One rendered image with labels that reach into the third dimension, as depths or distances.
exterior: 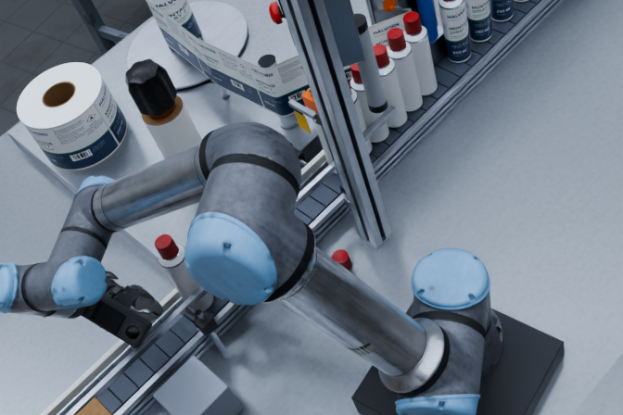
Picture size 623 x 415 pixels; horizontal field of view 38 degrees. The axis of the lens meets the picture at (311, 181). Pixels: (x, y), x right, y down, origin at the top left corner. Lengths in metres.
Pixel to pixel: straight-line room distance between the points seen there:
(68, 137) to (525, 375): 1.08
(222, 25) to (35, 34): 1.99
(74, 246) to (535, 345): 0.77
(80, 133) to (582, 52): 1.11
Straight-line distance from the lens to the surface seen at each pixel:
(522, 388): 1.54
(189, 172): 1.23
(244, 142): 1.12
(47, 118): 2.03
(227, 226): 1.05
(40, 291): 1.40
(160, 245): 1.59
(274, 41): 2.17
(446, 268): 1.38
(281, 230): 1.08
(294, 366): 1.68
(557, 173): 1.83
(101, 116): 2.03
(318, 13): 1.35
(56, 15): 4.21
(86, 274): 1.37
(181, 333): 1.73
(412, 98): 1.88
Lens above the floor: 2.26
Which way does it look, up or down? 49 degrees down
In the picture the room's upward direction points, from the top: 21 degrees counter-clockwise
